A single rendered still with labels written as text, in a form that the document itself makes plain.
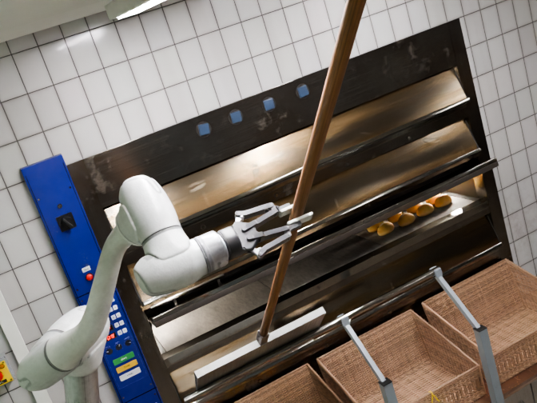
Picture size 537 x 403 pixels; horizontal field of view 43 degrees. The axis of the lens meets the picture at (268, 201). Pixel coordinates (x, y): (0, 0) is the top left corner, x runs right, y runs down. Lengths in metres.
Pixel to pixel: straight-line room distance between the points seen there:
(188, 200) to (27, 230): 0.65
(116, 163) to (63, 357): 1.11
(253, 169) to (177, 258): 1.45
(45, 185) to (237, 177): 0.79
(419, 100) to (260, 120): 0.82
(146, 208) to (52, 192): 1.17
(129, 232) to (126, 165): 1.18
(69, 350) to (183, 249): 0.46
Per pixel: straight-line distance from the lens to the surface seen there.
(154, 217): 1.58
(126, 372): 2.97
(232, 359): 2.58
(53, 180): 2.72
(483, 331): 2.98
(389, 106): 3.26
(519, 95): 3.72
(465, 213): 3.57
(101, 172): 2.77
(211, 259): 1.57
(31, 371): 1.94
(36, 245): 2.79
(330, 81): 1.24
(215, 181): 2.90
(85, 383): 2.14
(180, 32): 2.84
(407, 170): 3.32
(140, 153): 2.80
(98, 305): 1.76
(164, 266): 1.55
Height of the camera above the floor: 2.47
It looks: 16 degrees down
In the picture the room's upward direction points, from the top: 18 degrees counter-clockwise
